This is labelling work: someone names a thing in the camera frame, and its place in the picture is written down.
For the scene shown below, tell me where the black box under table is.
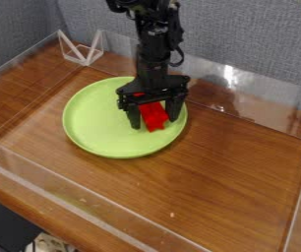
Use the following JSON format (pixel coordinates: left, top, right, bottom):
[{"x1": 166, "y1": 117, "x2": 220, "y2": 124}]
[{"x1": 0, "y1": 204, "x2": 42, "y2": 252}]

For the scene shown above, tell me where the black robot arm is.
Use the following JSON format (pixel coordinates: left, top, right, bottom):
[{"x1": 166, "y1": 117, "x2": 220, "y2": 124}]
[{"x1": 105, "y1": 0, "x2": 189, "y2": 129}]

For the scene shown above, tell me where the clear acrylic corner bracket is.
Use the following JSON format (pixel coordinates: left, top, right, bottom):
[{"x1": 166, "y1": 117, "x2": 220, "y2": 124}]
[{"x1": 57, "y1": 31, "x2": 105, "y2": 67}]

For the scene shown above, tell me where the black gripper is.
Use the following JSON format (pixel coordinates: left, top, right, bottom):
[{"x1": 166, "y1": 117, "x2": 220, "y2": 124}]
[{"x1": 114, "y1": 75, "x2": 189, "y2": 130}]

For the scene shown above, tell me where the green round plate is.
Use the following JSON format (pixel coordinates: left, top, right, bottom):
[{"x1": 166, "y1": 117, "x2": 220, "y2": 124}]
[{"x1": 61, "y1": 77, "x2": 188, "y2": 158}]

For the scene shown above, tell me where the black cable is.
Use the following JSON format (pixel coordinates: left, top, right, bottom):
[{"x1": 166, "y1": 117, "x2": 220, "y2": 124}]
[{"x1": 166, "y1": 45, "x2": 187, "y2": 68}]

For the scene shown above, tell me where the clear acrylic enclosure wall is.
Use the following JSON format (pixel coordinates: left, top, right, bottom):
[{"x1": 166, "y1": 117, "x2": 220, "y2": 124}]
[{"x1": 0, "y1": 31, "x2": 301, "y2": 252}]

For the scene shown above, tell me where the white power strip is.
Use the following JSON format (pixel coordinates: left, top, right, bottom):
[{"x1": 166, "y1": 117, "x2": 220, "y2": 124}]
[{"x1": 34, "y1": 233, "x2": 77, "y2": 252}]

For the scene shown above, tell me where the red plastic block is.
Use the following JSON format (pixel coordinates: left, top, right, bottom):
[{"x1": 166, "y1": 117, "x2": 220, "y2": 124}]
[{"x1": 137, "y1": 101, "x2": 169, "y2": 132}]

